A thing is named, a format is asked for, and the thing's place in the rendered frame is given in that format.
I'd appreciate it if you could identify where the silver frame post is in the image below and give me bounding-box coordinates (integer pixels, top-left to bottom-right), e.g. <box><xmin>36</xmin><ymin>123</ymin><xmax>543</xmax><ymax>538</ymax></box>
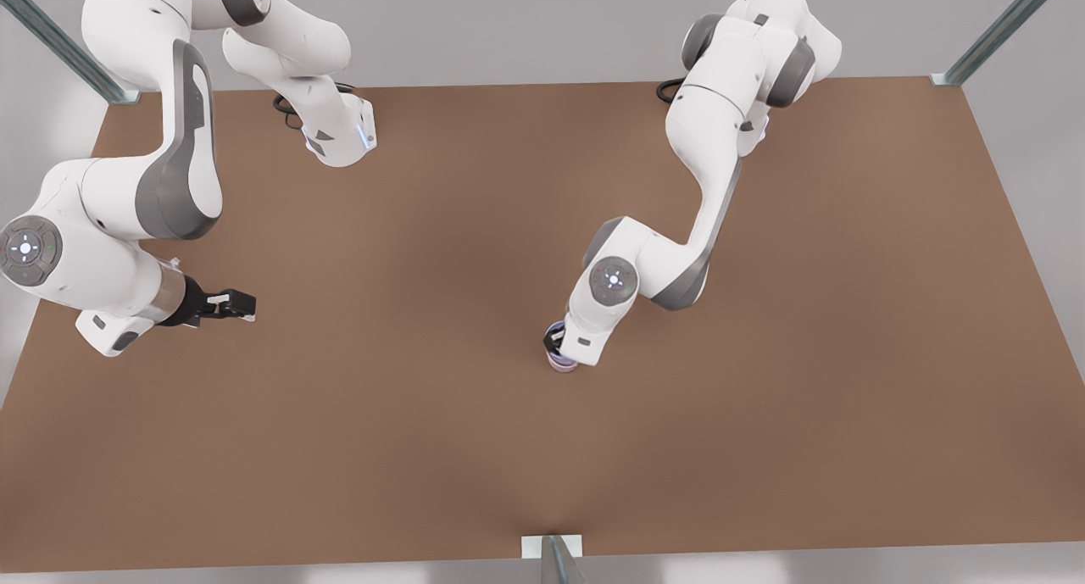
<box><xmin>930</xmin><ymin>0</ymin><xmax>1074</xmax><ymax>87</ymax></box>
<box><xmin>0</xmin><ymin>0</ymin><xmax>142</xmax><ymax>105</ymax></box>
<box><xmin>520</xmin><ymin>534</ymin><xmax>586</xmax><ymax>584</ymax></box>

